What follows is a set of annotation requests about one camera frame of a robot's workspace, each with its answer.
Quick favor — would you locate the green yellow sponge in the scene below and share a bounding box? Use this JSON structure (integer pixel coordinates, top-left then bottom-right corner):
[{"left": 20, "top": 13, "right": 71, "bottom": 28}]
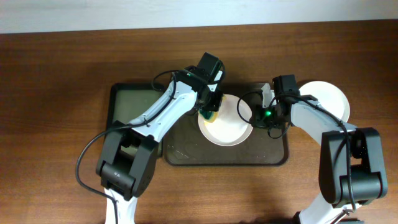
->
[{"left": 199, "top": 95, "right": 224, "bottom": 123}]

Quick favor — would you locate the grey white plate bottom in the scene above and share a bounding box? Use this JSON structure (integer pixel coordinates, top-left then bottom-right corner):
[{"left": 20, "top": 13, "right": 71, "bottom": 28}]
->
[{"left": 299, "top": 81, "right": 350, "bottom": 122}]

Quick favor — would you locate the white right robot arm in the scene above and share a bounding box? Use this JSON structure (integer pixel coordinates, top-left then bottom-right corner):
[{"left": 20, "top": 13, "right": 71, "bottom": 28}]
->
[{"left": 249, "top": 93, "right": 388, "bottom": 224}]

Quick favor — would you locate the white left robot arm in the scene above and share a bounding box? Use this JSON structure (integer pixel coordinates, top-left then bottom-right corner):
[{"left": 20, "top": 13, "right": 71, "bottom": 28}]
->
[{"left": 96, "top": 67, "right": 225, "bottom": 223}]

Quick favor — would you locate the brown serving tray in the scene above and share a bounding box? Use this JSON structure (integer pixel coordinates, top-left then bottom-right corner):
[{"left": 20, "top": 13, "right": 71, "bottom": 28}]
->
[{"left": 162, "top": 82, "right": 289, "bottom": 167}]

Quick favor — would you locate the black water tray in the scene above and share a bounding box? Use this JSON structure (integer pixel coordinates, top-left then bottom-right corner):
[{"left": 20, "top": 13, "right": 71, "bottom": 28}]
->
[{"left": 105, "top": 82, "right": 165, "bottom": 158}]

